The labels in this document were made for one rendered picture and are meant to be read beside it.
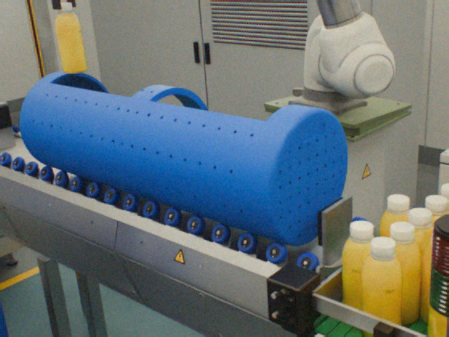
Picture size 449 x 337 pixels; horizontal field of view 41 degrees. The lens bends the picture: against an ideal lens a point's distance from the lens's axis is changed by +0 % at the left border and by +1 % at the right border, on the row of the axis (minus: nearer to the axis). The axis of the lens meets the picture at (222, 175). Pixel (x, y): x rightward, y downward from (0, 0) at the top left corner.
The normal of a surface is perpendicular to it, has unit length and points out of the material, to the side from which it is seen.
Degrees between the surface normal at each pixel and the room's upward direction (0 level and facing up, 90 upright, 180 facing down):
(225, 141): 50
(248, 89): 90
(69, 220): 70
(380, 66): 100
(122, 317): 0
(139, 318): 0
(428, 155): 76
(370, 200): 90
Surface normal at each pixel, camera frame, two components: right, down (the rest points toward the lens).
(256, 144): -0.55, -0.37
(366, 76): 0.29, 0.44
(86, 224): -0.65, -0.01
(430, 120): -0.70, 0.31
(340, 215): 0.74, 0.19
